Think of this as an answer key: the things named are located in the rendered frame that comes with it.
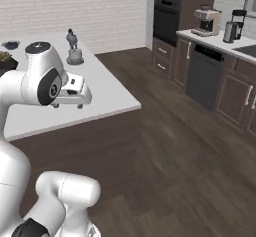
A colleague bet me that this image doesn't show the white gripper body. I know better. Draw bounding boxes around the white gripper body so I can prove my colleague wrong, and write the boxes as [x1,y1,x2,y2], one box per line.
[52,82,94,107]

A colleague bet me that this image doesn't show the grey-blue figurine on round stand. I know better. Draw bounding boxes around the grey-blue figurine on round stand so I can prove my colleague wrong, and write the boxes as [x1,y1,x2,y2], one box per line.
[65,28,85,66]

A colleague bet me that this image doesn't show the dark blue flat object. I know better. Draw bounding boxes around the dark blue flat object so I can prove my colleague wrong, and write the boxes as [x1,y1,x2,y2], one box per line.
[1,40,22,51]

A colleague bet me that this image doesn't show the black built-in oven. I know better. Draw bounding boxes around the black built-in oven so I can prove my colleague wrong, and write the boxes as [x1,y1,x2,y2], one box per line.
[152,0,183,48]

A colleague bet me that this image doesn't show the dark grey dishwasher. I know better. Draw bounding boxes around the dark grey dishwasher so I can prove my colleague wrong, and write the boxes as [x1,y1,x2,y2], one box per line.
[185,43,225,113]

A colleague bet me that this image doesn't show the brown tall oven cabinet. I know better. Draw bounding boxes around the brown tall oven cabinet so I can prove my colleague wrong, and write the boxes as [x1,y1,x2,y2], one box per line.
[152,0,216,49]

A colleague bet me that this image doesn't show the beige espresso machine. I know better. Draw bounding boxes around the beige espresso machine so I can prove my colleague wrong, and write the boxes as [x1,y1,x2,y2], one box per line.
[190,4,224,38]

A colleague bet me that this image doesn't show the brown base cupboard run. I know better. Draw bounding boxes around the brown base cupboard run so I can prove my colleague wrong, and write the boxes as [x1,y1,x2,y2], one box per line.
[151,35,256,137]

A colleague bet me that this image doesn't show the dark sink basin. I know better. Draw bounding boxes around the dark sink basin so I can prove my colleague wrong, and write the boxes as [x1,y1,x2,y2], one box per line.
[232,43,256,60]

